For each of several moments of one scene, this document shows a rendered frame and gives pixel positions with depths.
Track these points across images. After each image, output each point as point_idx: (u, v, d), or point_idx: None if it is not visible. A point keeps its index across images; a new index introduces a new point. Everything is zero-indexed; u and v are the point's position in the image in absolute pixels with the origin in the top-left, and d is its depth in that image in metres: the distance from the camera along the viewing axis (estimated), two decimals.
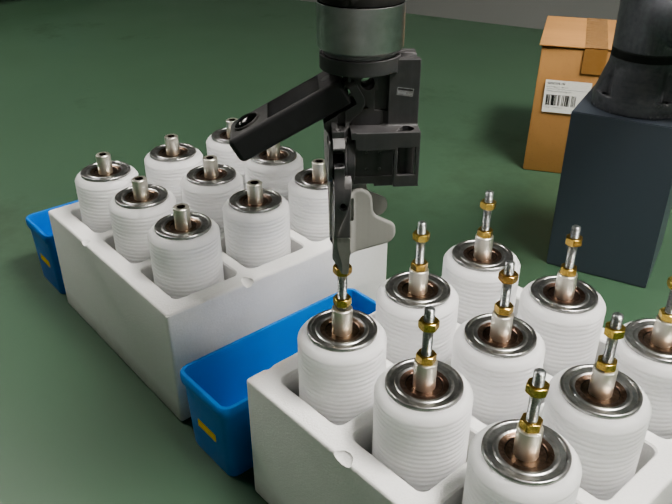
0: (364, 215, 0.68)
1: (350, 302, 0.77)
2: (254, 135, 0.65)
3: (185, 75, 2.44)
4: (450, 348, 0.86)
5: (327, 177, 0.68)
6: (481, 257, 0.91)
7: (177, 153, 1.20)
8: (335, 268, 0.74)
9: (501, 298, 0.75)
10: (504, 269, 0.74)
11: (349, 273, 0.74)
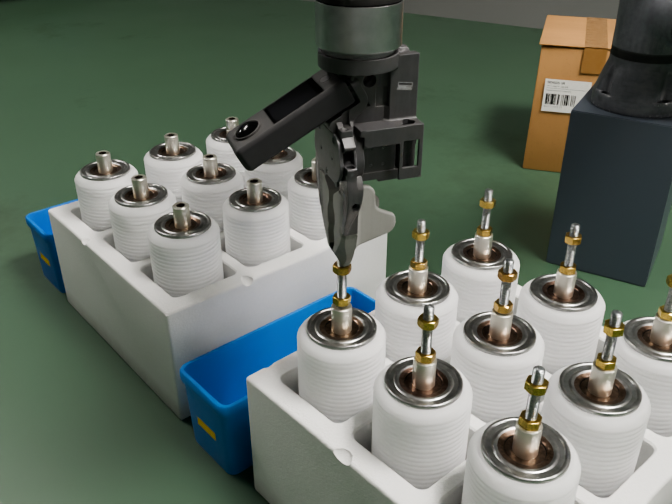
0: (368, 210, 0.70)
1: (335, 298, 0.77)
2: (262, 143, 0.63)
3: (184, 74, 2.44)
4: (449, 346, 0.86)
5: (332, 178, 0.68)
6: (480, 255, 0.91)
7: (177, 152, 1.20)
8: (350, 265, 0.74)
9: (501, 296, 0.75)
10: None
11: (339, 265, 0.76)
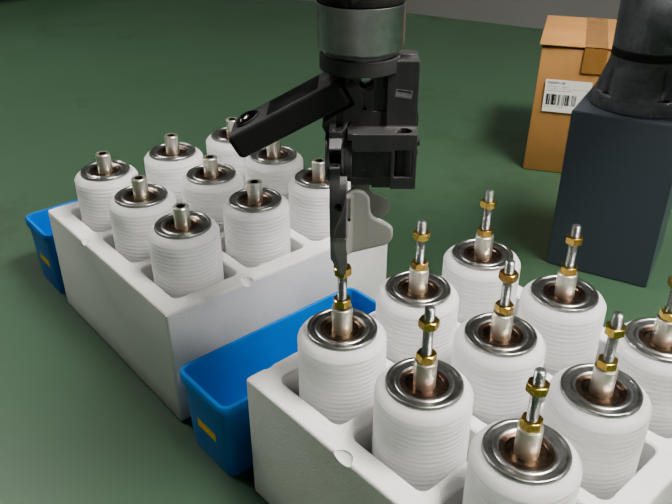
0: (361, 216, 0.68)
1: (336, 307, 0.76)
2: (253, 132, 0.65)
3: (184, 74, 2.44)
4: (450, 347, 0.86)
5: (325, 177, 0.68)
6: (481, 256, 0.91)
7: (177, 152, 1.20)
8: None
9: (502, 297, 0.75)
10: None
11: (334, 273, 0.74)
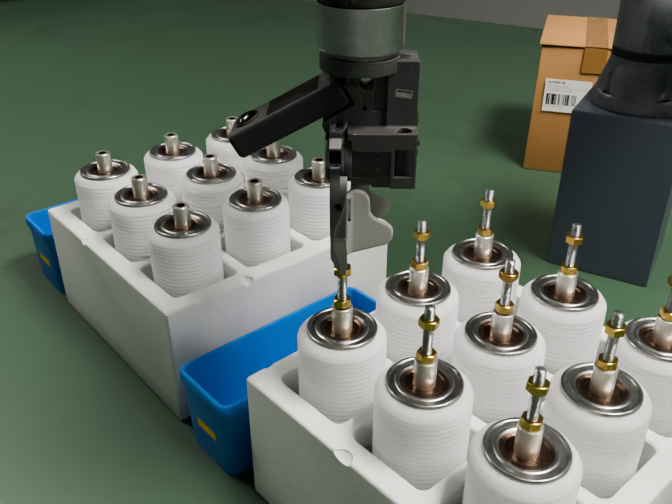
0: (361, 216, 0.68)
1: (350, 305, 0.76)
2: (253, 132, 0.65)
3: (184, 74, 2.44)
4: (450, 347, 0.86)
5: (326, 177, 0.68)
6: (481, 255, 0.91)
7: (177, 152, 1.20)
8: (333, 267, 0.74)
9: (502, 296, 0.75)
10: (505, 267, 0.74)
11: (347, 275, 0.74)
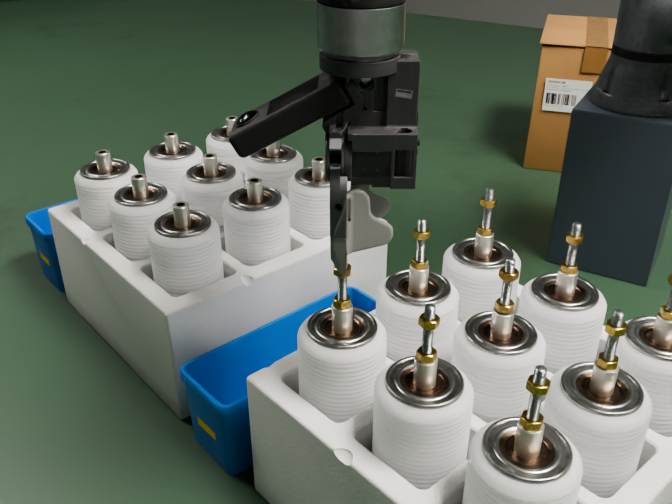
0: (361, 216, 0.68)
1: None
2: (253, 132, 0.65)
3: (184, 74, 2.44)
4: (450, 346, 0.86)
5: (326, 177, 0.68)
6: (481, 255, 0.91)
7: (177, 151, 1.20)
8: (346, 270, 0.74)
9: (502, 295, 0.75)
10: (505, 266, 0.74)
11: (346, 268, 0.75)
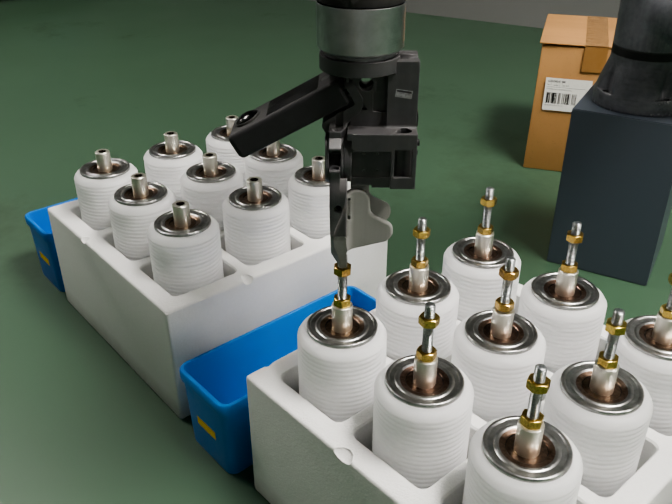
0: (361, 215, 0.69)
1: (350, 305, 0.76)
2: (252, 132, 0.65)
3: (184, 73, 2.44)
4: (450, 345, 0.86)
5: (325, 177, 0.68)
6: (481, 254, 0.91)
7: (177, 151, 1.20)
8: (333, 266, 0.74)
9: (502, 294, 0.75)
10: (505, 265, 0.74)
11: (347, 275, 0.74)
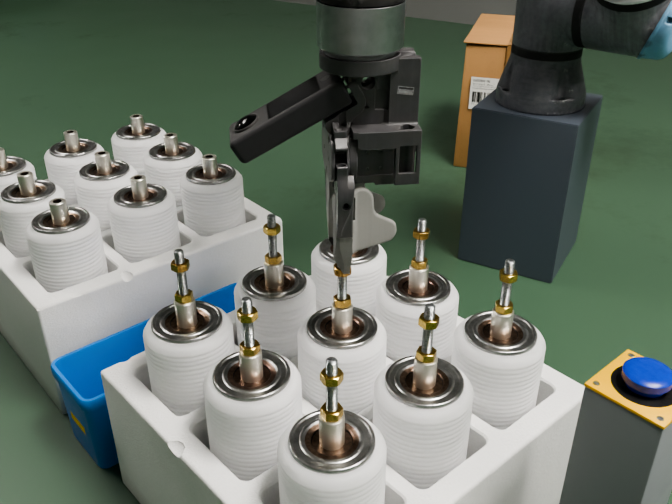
0: (366, 214, 0.69)
1: (191, 300, 0.77)
2: (255, 137, 0.64)
3: (135, 73, 2.45)
4: None
5: (328, 177, 0.68)
6: None
7: (77, 149, 1.21)
8: (171, 262, 0.75)
9: (345, 291, 0.76)
10: (336, 268, 0.74)
11: (183, 270, 0.75)
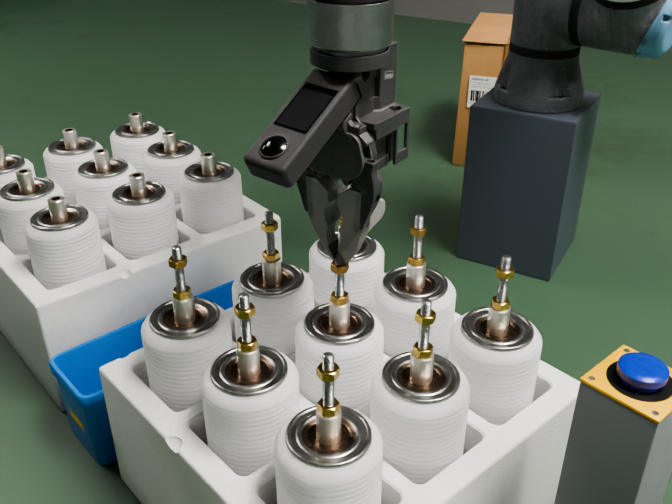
0: None
1: (189, 296, 0.78)
2: (301, 155, 0.61)
3: (134, 72, 2.45)
4: None
5: (342, 177, 0.68)
6: None
7: (76, 147, 1.21)
8: (169, 258, 0.76)
9: (337, 284, 0.77)
10: (347, 261, 0.75)
11: (181, 267, 0.75)
